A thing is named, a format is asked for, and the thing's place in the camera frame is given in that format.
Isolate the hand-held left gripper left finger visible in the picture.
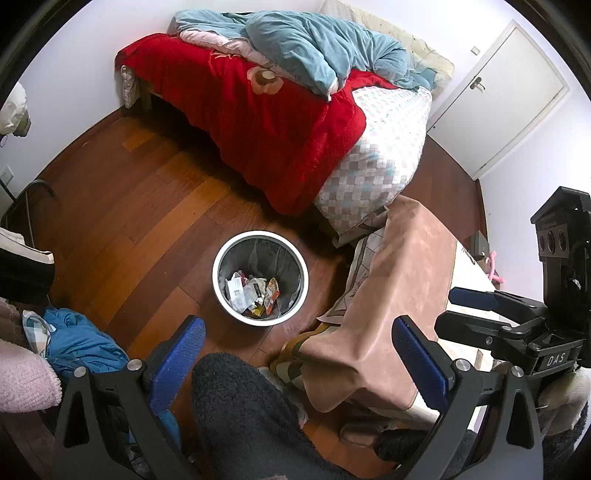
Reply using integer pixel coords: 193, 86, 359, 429
51, 316, 206, 480

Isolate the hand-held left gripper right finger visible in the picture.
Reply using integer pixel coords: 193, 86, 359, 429
392, 316, 546, 480

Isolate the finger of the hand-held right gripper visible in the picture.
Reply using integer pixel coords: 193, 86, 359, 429
448, 287, 548, 322
434, 311, 546, 357

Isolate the white round waste bin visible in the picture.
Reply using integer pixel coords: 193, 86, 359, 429
212, 231, 310, 328

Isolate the pile of discarded packaging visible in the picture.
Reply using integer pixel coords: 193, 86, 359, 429
225, 271, 284, 320

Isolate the pink plastic object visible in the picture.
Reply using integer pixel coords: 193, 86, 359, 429
484, 251, 507, 284

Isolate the brown cloth over table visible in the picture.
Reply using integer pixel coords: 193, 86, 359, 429
299, 194, 458, 414

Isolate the dark fuzzy trouser leg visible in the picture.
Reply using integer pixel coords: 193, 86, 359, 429
191, 353, 403, 480
373, 428, 477, 468

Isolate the pink slipper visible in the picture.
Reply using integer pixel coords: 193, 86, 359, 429
339, 417, 394, 449

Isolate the blue cloth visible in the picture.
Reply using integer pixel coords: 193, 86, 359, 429
43, 308, 184, 468

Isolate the white patterned cloth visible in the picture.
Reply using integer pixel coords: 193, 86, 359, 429
318, 205, 394, 325

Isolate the yellow patterned cloth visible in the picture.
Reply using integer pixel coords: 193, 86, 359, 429
270, 320, 341, 385

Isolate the plaid cloth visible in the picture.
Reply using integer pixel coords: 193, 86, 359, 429
22, 309, 52, 357

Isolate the pink fuzzy cloth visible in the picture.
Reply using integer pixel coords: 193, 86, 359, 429
0, 339, 62, 414

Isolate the checkered bed sheet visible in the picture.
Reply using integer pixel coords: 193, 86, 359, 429
314, 85, 434, 241

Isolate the black bag with cream top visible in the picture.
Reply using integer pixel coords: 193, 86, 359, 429
0, 225, 57, 306

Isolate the white door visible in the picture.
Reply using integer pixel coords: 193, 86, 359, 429
427, 19, 570, 181

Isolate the red blanket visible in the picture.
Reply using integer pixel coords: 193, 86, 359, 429
115, 34, 368, 217

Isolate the white fabric object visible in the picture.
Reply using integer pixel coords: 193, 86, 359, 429
0, 82, 31, 139

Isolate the teal duvet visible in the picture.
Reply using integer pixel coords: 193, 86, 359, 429
174, 9, 435, 103

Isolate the pale pink quilt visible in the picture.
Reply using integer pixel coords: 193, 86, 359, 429
178, 30, 279, 66

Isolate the black chair frame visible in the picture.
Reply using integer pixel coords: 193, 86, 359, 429
2, 179, 59, 223

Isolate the wooden bed frame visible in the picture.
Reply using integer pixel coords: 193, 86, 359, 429
120, 65, 163, 112

